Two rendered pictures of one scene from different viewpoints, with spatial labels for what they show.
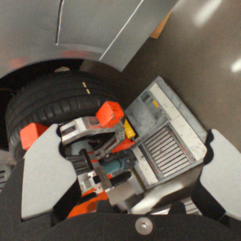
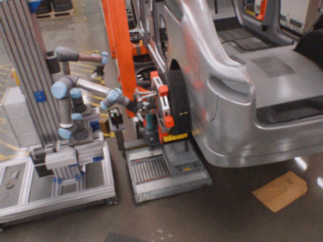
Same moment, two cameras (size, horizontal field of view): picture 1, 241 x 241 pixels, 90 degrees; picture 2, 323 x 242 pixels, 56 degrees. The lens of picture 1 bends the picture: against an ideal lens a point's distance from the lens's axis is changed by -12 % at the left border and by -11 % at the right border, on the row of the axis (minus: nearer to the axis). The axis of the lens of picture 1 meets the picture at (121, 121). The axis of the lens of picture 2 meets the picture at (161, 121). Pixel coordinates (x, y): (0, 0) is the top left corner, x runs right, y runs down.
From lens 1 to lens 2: 2.32 m
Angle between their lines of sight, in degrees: 24
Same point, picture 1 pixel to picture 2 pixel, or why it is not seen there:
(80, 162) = (151, 104)
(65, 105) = (173, 103)
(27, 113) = (175, 87)
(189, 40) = (233, 213)
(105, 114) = (167, 119)
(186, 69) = (208, 202)
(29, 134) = (163, 89)
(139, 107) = (189, 157)
